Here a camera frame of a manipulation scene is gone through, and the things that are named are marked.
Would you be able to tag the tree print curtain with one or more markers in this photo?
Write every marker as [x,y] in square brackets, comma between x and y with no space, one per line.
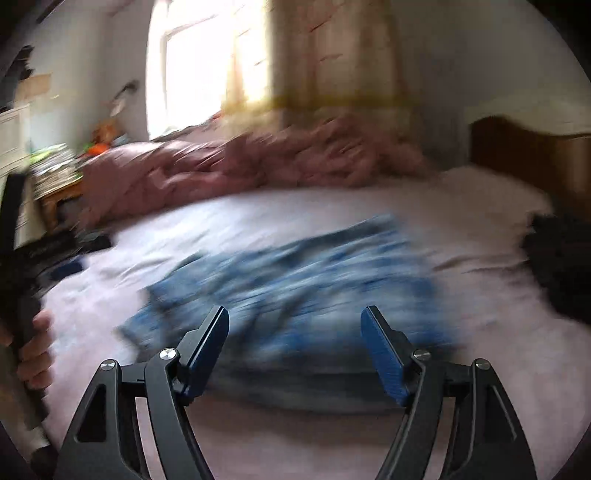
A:
[323,55]

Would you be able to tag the pink duvet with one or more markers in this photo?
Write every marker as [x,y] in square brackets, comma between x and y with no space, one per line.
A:
[207,170]

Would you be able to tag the wall lamp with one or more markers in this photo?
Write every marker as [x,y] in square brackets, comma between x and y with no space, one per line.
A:
[119,106]

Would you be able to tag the dark ornament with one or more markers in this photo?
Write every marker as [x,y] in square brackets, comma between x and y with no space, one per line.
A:
[24,62]

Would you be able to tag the black jacket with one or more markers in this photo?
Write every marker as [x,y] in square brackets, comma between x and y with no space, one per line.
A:
[563,263]

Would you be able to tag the person's left hand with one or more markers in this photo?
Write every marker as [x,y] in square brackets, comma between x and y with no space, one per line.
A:
[39,364]

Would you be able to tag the blue plaid shirt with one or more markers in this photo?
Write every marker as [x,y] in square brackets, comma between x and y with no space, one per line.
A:
[300,286]

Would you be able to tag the cardboard sheet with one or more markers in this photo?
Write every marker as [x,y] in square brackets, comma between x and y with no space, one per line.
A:
[34,86]

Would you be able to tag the wooden headboard with white trim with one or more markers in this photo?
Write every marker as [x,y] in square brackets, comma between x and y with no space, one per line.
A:
[517,152]

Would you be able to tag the brown printed box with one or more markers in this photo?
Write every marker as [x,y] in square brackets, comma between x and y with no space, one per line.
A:
[104,131]

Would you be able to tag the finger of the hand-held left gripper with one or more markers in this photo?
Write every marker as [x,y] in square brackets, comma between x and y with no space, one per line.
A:
[94,243]

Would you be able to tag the window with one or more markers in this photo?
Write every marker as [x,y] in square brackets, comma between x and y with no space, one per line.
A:
[194,69]

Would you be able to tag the stack of papers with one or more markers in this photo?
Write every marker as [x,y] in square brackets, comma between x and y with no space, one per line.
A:
[53,170]

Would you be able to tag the carved wooden side table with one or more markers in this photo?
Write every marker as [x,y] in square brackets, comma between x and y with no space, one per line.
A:
[60,198]

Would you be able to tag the orange toy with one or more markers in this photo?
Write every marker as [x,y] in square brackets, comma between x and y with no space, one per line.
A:
[99,148]

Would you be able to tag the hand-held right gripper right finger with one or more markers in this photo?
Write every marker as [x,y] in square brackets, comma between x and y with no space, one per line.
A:
[383,355]

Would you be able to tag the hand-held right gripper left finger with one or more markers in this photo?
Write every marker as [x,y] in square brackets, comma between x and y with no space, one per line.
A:
[207,355]

